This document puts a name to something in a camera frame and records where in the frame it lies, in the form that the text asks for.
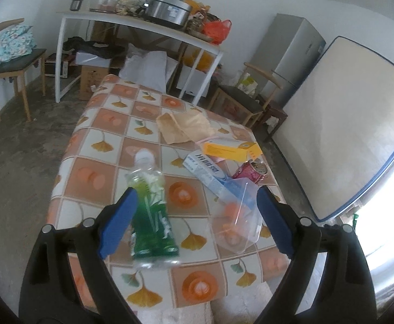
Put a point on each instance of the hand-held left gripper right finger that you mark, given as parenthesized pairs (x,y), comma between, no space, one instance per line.
(274,222)

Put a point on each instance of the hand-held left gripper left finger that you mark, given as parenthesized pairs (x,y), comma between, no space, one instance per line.
(119,222)

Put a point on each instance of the green plastic bottle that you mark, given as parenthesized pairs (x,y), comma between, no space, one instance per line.
(149,222)

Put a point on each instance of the yellow white box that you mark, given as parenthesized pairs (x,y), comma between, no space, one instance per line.
(227,151)

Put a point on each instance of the blue white toothpaste box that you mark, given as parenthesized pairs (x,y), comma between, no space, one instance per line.
(205,170)

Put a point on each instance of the clear plastic container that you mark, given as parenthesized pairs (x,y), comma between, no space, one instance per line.
(237,222)

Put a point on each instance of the ginkgo patterned tablecloth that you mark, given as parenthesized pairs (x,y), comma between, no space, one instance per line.
(92,175)

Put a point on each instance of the red drink can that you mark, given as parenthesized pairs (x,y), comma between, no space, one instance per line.
(247,173)

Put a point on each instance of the dark wooden stool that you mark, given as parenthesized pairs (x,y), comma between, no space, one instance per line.
(278,112)

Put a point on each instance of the brown paper bag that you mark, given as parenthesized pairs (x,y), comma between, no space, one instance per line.
(180,126)

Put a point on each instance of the white mattress blue trim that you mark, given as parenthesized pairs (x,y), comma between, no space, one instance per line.
(345,118)

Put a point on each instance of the wooden chair black seat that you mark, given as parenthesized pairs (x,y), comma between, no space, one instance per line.
(241,96)

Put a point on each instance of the green white bag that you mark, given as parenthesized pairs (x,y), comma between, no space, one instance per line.
(247,82)

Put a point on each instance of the cardboard box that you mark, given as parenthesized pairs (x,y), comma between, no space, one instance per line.
(92,81)

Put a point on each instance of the white sack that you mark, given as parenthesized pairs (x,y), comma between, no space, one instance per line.
(146,69)

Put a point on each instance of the white flat box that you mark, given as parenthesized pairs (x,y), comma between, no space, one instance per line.
(94,59)

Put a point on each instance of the dark storage box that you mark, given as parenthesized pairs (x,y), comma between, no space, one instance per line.
(55,64)

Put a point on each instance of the grey refrigerator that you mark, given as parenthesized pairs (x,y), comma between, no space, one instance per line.
(284,50)

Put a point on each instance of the large yellow bag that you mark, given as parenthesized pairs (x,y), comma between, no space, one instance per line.
(202,59)

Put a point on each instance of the black cloth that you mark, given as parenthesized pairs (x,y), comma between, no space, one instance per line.
(89,45)

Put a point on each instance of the orange plastic bag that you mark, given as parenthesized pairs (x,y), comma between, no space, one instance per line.
(217,31)

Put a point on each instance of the white side table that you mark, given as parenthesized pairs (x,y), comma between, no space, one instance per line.
(122,18)

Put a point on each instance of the floral cushion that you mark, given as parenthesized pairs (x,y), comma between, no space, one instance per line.
(13,42)

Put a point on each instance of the steel cooking pot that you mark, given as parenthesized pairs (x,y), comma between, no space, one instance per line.
(166,10)

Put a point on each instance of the glass bowl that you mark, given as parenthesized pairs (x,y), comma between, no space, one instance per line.
(104,2)

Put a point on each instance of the yellow plastic bag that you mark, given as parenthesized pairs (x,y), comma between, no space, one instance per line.
(197,5)

